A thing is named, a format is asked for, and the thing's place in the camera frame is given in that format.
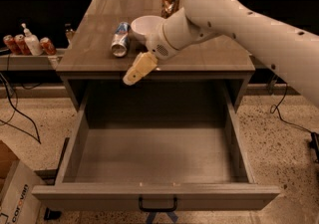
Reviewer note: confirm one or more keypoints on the red soda can middle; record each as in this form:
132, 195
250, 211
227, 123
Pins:
20, 41

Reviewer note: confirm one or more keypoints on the red soda can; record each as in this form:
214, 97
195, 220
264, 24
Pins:
11, 44
48, 46
20, 41

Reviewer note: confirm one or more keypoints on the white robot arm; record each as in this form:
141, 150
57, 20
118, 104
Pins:
291, 53

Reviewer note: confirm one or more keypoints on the grey side shelf left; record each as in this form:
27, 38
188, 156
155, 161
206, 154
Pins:
31, 63

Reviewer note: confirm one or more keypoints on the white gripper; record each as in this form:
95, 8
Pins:
158, 44

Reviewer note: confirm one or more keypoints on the red soda can leftmost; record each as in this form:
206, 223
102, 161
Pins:
11, 44

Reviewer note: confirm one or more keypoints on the open grey top drawer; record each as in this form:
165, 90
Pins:
157, 141

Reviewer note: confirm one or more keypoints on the red soda can right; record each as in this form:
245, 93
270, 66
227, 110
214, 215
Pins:
48, 46

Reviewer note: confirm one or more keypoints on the brown patterned soda can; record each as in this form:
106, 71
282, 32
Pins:
168, 7

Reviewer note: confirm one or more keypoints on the cardboard box with logo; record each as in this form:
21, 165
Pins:
17, 204

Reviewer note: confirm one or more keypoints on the small dark glass bottle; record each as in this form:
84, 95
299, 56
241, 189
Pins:
69, 32

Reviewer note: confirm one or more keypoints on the grey wooden cabinet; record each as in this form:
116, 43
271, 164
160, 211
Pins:
90, 58

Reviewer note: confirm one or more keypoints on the white ceramic bowl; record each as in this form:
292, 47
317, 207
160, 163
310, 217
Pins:
143, 26

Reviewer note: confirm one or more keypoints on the black drawer handle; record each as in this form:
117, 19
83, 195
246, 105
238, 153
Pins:
158, 205

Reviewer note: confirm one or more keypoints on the white pump soap bottle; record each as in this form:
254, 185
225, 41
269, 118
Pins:
32, 41

